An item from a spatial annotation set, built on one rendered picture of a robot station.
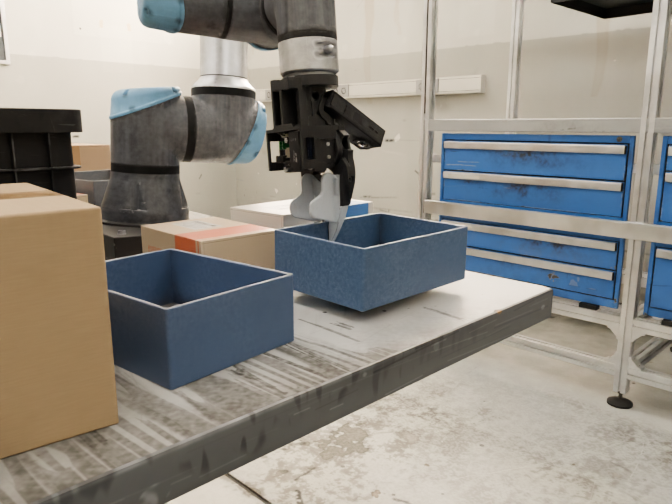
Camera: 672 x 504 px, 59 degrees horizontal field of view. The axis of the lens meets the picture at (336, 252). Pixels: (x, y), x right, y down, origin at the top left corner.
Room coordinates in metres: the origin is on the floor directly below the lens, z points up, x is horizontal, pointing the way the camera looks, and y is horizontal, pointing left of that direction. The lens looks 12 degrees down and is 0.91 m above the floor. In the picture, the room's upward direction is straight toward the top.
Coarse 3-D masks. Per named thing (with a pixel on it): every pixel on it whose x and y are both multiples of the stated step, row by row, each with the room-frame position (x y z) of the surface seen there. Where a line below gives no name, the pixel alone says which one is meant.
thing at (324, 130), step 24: (288, 96) 0.76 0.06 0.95; (312, 96) 0.78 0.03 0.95; (288, 120) 0.75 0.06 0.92; (312, 120) 0.76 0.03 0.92; (336, 120) 0.79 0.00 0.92; (288, 144) 0.77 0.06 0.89; (312, 144) 0.74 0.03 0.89; (336, 144) 0.76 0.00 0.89; (288, 168) 0.75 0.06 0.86; (312, 168) 0.73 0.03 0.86
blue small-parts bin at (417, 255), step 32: (320, 224) 0.77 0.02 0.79; (352, 224) 0.81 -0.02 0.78; (384, 224) 0.85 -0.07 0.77; (416, 224) 0.81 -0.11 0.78; (448, 224) 0.77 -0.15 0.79; (288, 256) 0.70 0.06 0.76; (320, 256) 0.66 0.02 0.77; (352, 256) 0.63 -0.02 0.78; (384, 256) 0.64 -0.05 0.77; (416, 256) 0.68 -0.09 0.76; (448, 256) 0.73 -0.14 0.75; (320, 288) 0.66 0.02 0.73; (352, 288) 0.62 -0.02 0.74; (384, 288) 0.64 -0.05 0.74; (416, 288) 0.68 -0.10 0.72
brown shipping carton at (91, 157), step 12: (72, 144) 1.66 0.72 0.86; (84, 144) 1.66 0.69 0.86; (96, 144) 1.66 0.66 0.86; (108, 144) 1.66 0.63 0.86; (84, 156) 1.61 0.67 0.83; (96, 156) 1.63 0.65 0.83; (108, 156) 1.66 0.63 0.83; (84, 168) 1.60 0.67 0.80; (96, 168) 1.63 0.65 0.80; (108, 168) 1.66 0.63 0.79
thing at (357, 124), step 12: (336, 96) 0.78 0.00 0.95; (324, 108) 0.78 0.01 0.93; (336, 108) 0.78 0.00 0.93; (348, 108) 0.79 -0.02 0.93; (348, 120) 0.79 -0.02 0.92; (360, 120) 0.81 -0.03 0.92; (372, 120) 0.82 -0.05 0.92; (348, 132) 0.82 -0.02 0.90; (360, 132) 0.81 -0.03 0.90; (372, 132) 0.82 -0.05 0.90; (384, 132) 0.84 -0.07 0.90; (360, 144) 0.83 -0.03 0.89; (372, 144) 0.83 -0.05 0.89
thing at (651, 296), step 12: (660, 168) 1.81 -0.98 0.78; (660, 180) 1.81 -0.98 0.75; (660, 192) 1.81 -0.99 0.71; (660, 204) 1.81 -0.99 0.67; (660, 216) 1.81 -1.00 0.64; (660, 252) 1.78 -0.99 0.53; (660, 264) 1.79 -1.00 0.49; (648, 276) 1.81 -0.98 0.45; (660, 276) 1.79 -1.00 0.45; (648, 288) 1.81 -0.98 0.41; (660, 288) 1.78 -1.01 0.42; (648, 300) 1.81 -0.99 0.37; (660, 300) 1.78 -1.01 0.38; (648, 312) 1.81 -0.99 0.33; (660, 312) 1.78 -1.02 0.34
